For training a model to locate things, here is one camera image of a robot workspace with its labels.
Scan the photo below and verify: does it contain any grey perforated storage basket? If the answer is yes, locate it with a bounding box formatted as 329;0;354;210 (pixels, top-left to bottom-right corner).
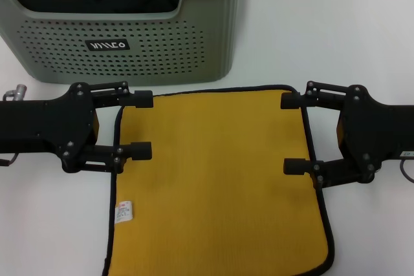
0;0;248;83

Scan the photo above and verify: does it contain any yellow grey towel black-edged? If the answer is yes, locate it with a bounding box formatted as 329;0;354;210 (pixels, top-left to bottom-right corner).
100;84;336;276

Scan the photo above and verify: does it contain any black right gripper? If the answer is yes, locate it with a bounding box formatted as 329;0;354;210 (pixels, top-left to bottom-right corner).
280;80;414;190

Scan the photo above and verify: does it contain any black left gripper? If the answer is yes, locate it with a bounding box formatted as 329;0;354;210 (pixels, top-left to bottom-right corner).
0;81;154;175

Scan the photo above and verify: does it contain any grey cable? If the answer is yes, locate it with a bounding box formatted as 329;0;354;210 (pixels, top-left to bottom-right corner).
399;158;414;184

